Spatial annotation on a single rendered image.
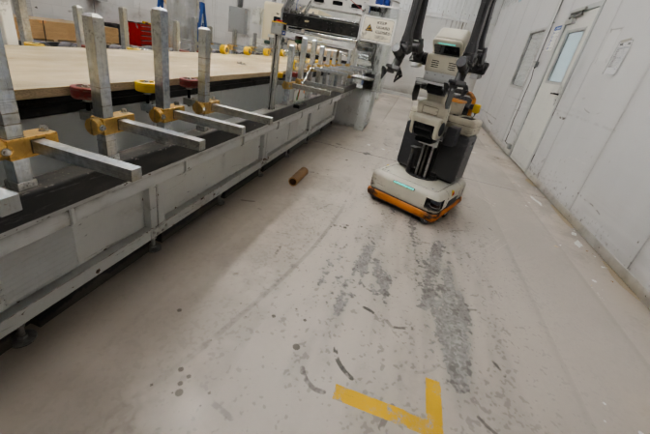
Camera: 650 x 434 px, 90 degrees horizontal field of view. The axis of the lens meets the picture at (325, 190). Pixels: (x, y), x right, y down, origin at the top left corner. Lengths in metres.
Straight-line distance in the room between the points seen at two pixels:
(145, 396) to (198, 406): 0.18
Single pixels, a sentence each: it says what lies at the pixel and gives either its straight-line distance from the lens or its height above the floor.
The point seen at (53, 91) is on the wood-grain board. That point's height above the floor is 0.89.
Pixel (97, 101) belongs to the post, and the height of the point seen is 0.89.
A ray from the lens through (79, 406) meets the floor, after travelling 1.44.
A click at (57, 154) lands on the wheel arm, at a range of 1.00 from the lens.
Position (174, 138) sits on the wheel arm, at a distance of 1.08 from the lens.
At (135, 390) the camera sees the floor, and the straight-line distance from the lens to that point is 1.42.
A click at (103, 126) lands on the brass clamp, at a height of 0.82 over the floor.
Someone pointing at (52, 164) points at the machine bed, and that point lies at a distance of 1.40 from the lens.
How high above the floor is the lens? 1.15
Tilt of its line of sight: 24 degrees down
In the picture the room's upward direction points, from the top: 11 degrees clockwise
